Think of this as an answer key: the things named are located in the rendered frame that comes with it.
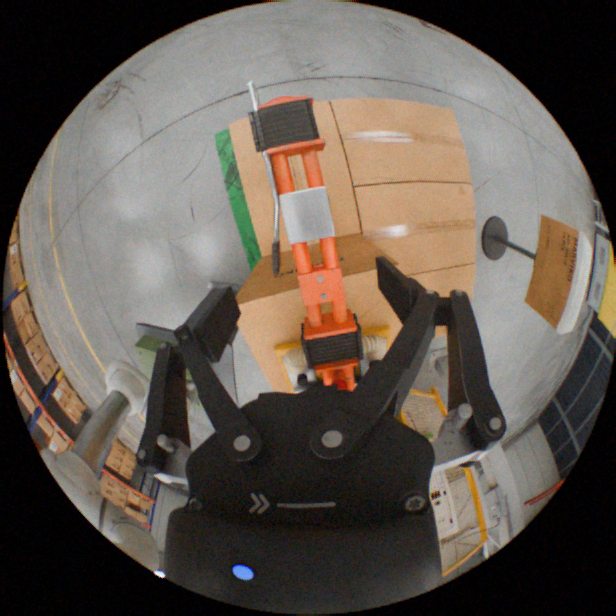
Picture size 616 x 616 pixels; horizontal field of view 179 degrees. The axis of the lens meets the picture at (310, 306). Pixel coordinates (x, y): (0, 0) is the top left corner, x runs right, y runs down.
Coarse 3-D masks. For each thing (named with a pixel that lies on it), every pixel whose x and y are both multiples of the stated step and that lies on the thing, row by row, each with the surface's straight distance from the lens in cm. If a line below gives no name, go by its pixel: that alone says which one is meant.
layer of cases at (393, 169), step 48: (240, 144) 91; (336, 144) 87; (384, 144) 92; (432, 144) 103; (336, 192) 84; (384, 192) 89; (432, 192) 99; (288, 240) 86; (384, 240) 90; (432, 240) 100; (432, 288) 108
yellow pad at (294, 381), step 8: (288, 344) 55; (296, 344) 54; (280, 352) 55; (280, 360) 57; (288, 376) 60; (296, 376) 60; (304, 376) 58; (312, 376) 60; (320, 376) 60; (288, 384) 63; (296, 384) 62; (304, 384) 58; (312, 384) 62
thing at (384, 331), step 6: (366, 330) 54; (372, 330) 54; (378, 330) 54; (384, 330) 54; (390, 330) 55; (384, 336) 55; (390, 336) 56; (390, 342) 57; (360, 360) 57; (366, 360) 58; (372, 360) 58; (354, 366) 60; (360, 366) 59; (366, 366) 59; (360, 372) 61
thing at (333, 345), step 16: (304, 320) 38; (352, 320) 36; (304, 336) 34; (320, 336) 34; (336, 336) 36; (352, 336) 37; (304, 352) 37; (320, 352) 38; (336, 352) 38; (352, 352) 39; (320, 368) 39; (336, 368) 39
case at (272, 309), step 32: (288, 256) 77; (320, 256) 66; (352, 256) 59; (384, 256) 55; (256, 288) 56; (288, 288) 49; (352, 288) 49; (256, 320) 53; (288, 320) 51; (384, 320) 55; (256, 352) 58
